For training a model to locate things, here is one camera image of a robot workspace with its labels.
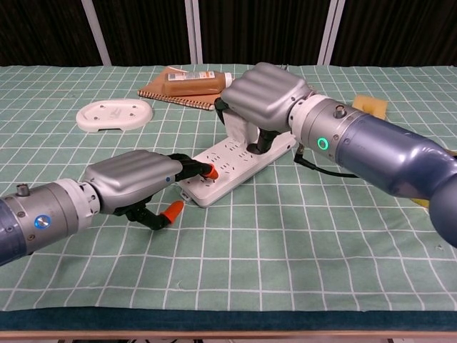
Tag yellow sponge block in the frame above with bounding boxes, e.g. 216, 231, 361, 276
351, 94, 389, 121

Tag white plug adapter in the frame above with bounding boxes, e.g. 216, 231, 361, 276
224, 110, 260, 144

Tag bottle of brown liquid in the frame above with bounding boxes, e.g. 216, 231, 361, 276
163, 70, 235, 96

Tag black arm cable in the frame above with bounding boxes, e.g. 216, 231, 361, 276
293, 142, 361, 179

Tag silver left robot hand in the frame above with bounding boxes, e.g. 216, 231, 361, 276
82, 149, 219, 232

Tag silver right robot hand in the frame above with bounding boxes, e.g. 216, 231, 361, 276
214, 62, 311, 155

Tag white frame post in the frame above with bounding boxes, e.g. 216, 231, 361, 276
316, 0, 346, 66
184, 0, 204, 65
81, 0, 112, 66

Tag white power strip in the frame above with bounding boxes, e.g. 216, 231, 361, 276
179, 134, 297, 209

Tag green checked tablecloth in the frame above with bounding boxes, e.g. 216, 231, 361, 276
0, 64, 457, 314

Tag white oval plastic base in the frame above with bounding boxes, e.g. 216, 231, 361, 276
76, 98, 154, 133

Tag brown spiral notebook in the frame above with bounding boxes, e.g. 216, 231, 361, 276
137, 67, 229, 111

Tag yellow tape roll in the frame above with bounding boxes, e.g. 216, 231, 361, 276
410, 195, 431, 210

